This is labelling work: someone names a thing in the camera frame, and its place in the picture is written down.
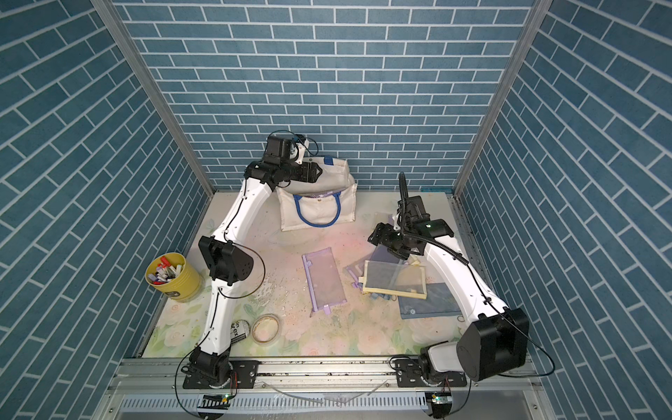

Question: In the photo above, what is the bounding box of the yellow trimmed mesh pouch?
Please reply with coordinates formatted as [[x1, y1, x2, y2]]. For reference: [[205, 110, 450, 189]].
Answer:
[[362, 261, 427, 299]]

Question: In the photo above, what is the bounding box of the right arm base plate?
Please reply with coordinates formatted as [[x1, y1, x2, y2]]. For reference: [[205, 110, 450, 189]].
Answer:
[[388, 355, 467, 389]]

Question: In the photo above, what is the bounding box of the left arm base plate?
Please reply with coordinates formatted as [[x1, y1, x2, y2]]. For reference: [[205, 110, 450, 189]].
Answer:
[[180, 360, 261, 390]]

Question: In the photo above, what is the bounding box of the clear tape roll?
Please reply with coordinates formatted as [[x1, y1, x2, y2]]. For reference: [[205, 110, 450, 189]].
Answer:
[[250, 314, 281, 346]]

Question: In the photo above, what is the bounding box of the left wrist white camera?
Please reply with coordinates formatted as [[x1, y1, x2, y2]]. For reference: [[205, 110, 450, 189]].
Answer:
[[290, 138, 310, 166]]

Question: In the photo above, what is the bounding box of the white canvas tote bag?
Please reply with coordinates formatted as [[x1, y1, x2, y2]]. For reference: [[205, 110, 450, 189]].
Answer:
[[276, 156, 357, 231]]

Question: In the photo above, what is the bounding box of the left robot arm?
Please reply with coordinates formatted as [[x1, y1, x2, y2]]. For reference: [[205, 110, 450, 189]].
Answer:
[[189, 131, 322, 377]]

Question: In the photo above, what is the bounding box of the yellow cup with markers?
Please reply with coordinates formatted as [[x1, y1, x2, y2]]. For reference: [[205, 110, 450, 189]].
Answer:
[[145, 253, 203, 302]]

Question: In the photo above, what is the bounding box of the blue mesh pouch right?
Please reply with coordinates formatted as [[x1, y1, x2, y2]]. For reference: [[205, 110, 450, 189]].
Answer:
[[397, 283, 462, 320]]

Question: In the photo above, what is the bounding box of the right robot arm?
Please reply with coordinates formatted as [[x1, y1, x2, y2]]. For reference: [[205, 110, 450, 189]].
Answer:
[[369, 196, 530, 382]]

